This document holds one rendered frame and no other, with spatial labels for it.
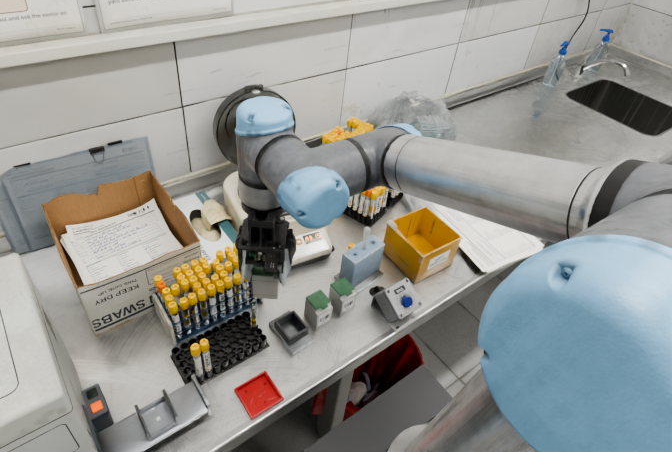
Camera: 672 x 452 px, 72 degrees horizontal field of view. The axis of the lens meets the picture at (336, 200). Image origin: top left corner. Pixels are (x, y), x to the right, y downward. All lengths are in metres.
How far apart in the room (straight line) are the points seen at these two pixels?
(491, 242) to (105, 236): 0.96
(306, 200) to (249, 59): 0.78
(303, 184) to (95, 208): 0.77
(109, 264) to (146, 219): 0.15
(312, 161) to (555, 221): 0.27
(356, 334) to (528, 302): 0.80
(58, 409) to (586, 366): 0.59
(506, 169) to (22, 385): 0.60
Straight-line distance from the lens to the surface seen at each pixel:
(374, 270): 1.13
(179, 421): 0.91
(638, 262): 0.26
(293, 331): 1.01
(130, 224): 1.20
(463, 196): 0.49
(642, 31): 2.96
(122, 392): 1.00
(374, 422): 0.87
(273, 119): 0.59
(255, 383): 0.97
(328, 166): 0.56
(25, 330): 0.75
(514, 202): 0.45
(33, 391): 0.69
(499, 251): 1.30
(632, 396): 0.26
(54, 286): 1.20
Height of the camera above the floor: 1.73
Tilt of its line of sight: 40 degrees down
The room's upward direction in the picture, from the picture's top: 7 degrees clockwise
